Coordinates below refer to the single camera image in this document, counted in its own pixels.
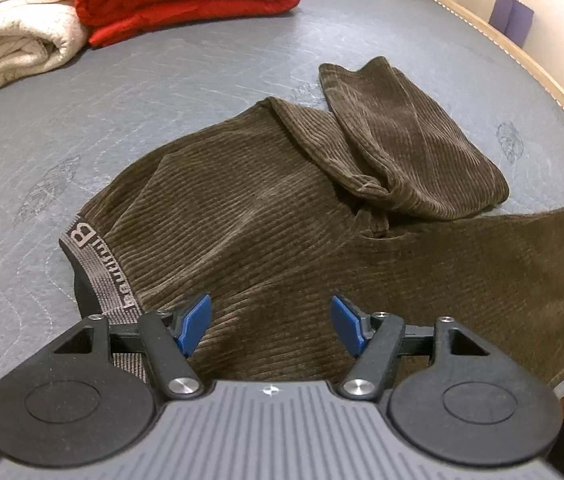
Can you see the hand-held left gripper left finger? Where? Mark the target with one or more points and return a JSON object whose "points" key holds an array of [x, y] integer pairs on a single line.
{"points": [[196, 321]]}

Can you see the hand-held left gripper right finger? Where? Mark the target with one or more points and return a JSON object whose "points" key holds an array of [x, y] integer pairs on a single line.
{"points": [[345, 324]]}

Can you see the cream folded blanket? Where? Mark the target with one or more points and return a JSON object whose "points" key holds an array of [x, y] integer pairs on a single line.
{"points": [[9, 25]]}

